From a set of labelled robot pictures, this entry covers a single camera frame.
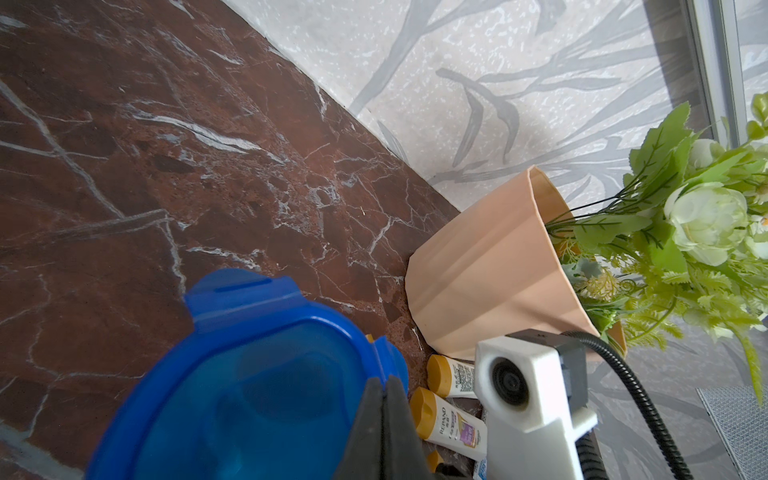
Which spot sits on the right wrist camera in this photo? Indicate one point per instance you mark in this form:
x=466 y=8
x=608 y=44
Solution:
x=534 y=391

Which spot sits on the beige flower pot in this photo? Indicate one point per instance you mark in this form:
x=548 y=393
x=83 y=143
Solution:
x=493 y=270

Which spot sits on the white yellow-capped lotion bottle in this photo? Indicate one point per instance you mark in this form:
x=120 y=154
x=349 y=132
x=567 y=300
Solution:
x=449 y=378

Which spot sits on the white wire mesh basket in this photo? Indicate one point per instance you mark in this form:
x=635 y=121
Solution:
x=742 y=426

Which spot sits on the green white artificial flowers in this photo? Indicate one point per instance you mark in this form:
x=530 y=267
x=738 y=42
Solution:
x=683 y=242

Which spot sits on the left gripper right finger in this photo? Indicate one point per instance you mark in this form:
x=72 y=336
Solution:
x=402 y=453

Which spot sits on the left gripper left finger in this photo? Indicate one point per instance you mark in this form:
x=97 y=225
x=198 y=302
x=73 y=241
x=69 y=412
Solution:
x=362 y=458

